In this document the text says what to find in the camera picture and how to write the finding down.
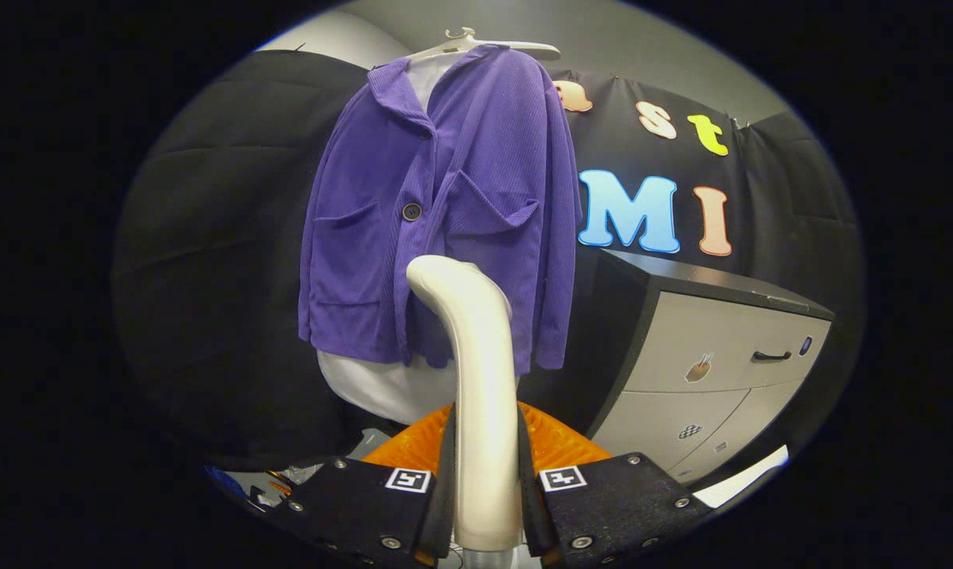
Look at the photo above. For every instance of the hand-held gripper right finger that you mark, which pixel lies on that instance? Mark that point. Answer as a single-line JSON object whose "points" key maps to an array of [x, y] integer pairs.
{"points": [[533, 514]]}

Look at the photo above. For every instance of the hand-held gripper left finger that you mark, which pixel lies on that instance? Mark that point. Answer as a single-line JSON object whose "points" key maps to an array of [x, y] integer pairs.
{"points": [[441, 514]]}

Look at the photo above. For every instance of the white garment steamer head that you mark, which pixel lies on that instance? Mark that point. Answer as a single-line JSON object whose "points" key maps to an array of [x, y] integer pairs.
{"points": [[484, 379]]}

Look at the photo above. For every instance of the white plastic clothes hanger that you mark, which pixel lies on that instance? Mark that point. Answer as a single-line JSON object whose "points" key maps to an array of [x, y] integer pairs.
{"points": [[516, 47]]}

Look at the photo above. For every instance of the blue cloth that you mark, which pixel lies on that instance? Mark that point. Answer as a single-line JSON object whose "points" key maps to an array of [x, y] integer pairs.
{"points": [[225, 480]]}

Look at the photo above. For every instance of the grey cabinet with dark top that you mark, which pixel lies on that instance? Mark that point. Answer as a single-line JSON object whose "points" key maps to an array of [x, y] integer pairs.
{"points": [[729, 332]]}

